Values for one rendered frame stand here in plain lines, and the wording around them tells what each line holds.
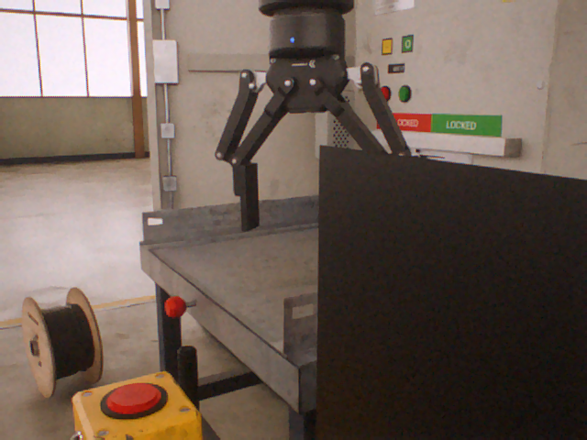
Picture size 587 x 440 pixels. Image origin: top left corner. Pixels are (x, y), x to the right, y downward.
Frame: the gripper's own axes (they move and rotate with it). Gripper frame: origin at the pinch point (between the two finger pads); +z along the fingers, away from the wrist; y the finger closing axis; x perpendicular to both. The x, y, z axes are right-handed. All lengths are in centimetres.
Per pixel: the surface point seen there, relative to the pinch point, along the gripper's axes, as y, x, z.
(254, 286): 16.5, -19.9, 14.9
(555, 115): -25.1, -40.9, -9.9
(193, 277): 27.7, -20.2, 14.6
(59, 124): 819, -789, 0
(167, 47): 57, -61, -27
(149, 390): 5.7, 20.8, 9.5
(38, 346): 144, -89, 74
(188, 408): 2.2, 20.8, 10.3
